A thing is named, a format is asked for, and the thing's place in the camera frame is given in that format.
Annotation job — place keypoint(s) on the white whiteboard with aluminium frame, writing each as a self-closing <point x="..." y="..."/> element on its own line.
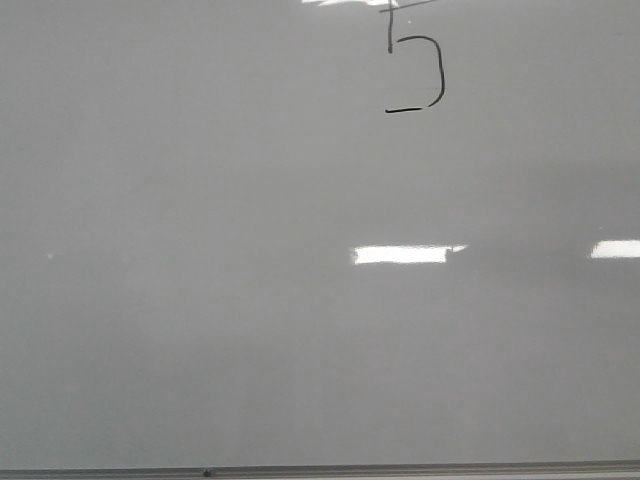
<point x="239" y="233"/>

